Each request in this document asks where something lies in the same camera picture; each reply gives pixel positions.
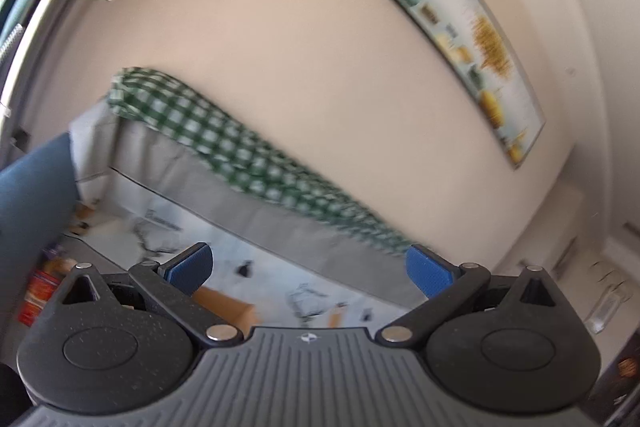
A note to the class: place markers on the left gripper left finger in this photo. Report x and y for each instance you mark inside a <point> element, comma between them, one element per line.
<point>167,289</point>

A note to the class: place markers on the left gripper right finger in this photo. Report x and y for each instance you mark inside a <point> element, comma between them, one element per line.
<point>468,306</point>

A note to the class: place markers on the cardboard box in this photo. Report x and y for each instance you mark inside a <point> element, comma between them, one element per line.
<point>236,312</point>

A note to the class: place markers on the red long snack packet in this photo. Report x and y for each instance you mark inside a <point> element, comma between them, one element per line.
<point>40,289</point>

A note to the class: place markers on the white deer print sofa cover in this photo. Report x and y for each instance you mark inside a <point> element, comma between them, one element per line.
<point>151,197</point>

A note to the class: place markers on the dark blue sofa cushion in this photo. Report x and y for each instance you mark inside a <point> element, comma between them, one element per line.
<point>38,197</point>

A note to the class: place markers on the green checkered cloth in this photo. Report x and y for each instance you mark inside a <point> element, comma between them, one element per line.
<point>241,157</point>

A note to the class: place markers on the framed wall painting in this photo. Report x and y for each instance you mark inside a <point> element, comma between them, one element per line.
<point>468,37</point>

